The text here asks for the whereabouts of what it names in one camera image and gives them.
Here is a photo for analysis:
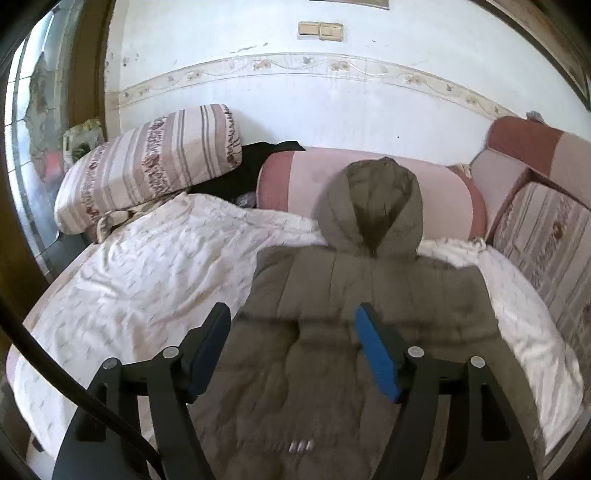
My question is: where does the pink red cushion upper right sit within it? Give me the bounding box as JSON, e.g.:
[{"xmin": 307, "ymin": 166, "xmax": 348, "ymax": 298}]
[{"xmin": 486, "ymin": 115, "xmax": 591, "ymax": 209}]

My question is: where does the beige wall switch plate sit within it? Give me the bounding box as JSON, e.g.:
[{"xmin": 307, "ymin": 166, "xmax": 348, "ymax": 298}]
[{"xmin": 297, "ymin": 21, "xmax": 344, "ymax": 42}]

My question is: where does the white patterned bed quilt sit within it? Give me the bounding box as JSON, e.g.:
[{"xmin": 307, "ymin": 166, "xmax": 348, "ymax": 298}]
[{"xmin": 6, "ymin": 191, "xmax": 585, "ymax": 462}]

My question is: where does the pink cushion corner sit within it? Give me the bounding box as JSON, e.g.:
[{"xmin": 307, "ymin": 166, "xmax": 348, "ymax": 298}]
[{"xmin": 471, "ymin": 149, "xmax": 531, "ymax": 243}]

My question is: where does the pink bolster cushion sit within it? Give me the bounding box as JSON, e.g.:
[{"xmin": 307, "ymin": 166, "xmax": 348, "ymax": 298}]
[{"xmin": 256, "ymin": 148, "xmax": 488, "ymax": 240}]

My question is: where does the black cable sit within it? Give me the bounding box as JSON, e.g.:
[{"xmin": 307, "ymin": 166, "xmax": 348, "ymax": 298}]
[{"xmin": 0, "ymin": 299, "xmax": 165, "ymax": 476}]

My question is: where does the olive quilted hooded coat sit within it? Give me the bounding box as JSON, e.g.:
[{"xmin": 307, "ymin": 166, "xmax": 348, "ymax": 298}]
[{"xmin": 186, "ymin": 156, "xmax": 548, "ymax": 480}]

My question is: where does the black garment behind bolster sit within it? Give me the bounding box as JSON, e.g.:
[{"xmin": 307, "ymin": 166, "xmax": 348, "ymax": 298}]
[{"xmin": 188, "ymin": 141, "xmax": 305, "ymax": 202}]

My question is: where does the striped floral pillow left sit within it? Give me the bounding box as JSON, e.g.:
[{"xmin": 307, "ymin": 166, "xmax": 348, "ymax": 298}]
[{"xmin": 54, "ymin": 104, "xmax": 242, "ymax": 235}]

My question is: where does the striped floral cushion right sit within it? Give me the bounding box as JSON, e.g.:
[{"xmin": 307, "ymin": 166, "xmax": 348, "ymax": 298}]
[{"xmin": 492, "ymin": 182, "xmax": 591, "ymax": 376}]

